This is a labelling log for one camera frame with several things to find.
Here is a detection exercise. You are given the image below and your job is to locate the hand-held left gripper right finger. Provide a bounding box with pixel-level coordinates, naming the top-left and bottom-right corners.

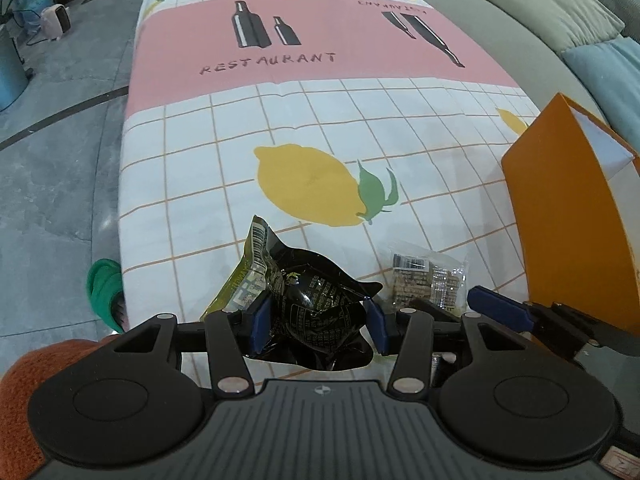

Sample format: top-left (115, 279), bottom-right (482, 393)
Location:
top-left (363, 297), bottom-right (532, 397)

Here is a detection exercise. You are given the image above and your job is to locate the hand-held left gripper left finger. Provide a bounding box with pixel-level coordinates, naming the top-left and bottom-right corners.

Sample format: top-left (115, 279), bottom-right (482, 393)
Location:
top-left (112, 291), bottom-right (275, 397)

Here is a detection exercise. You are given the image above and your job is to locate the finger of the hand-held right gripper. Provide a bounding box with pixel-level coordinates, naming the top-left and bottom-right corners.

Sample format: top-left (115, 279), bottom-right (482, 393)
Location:
top-left (466, 285), bottom-right (640, 362)

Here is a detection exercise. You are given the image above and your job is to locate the black and green snack packet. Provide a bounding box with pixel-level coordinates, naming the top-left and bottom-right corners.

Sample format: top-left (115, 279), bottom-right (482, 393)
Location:
top-left (200, 215), bottom-right (385, 373)

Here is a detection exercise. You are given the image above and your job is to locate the clear brown cracker packet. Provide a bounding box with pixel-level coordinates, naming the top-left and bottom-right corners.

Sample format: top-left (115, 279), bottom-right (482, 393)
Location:
top-left (387, 245), bottom-right (468, 313)

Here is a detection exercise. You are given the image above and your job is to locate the orange paper box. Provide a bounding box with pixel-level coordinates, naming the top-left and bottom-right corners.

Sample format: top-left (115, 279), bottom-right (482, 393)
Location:
top-left (501, 91), bottom-right (640, 348)

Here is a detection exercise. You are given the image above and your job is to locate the green slipper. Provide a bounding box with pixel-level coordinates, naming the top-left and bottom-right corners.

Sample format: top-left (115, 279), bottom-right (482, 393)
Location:
top-left (86, 258), bottom-right (127, 334)

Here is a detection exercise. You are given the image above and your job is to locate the printed pink and white tablecloth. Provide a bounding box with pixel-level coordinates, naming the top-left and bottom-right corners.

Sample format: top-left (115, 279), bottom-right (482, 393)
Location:
top-left (116, 0), bottom-right (545, 333)

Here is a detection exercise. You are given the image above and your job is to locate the person's orange fleece clothing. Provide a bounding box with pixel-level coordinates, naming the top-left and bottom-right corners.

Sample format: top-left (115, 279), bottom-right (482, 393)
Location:
top-left (0, 338), bottom-right (123, 480)

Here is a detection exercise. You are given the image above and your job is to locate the light blue pillow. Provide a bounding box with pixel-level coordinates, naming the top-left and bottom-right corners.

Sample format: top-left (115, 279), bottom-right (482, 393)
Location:
top-left (561, 37), bottom-right (640, 137)

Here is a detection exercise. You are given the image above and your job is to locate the grey sofa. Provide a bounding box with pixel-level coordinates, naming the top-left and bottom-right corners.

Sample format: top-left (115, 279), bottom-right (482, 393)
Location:
top-left (372, 0), bottom-right (640, 153)

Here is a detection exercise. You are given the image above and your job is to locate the beige cushion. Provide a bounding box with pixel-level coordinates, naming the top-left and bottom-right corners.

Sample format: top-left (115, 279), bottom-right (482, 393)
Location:
top-left (469, 0), bottom-right (626, 55)

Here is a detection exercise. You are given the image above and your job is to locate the dark bin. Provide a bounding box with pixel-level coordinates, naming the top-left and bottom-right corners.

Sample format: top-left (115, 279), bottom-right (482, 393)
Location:
top-left (0, 24), bottom-right (29, 112)

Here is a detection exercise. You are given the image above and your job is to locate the pink space heater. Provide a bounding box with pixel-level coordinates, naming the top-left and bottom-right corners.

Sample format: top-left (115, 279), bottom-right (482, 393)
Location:
top-left (40, 4), bottom-right (72, 42)

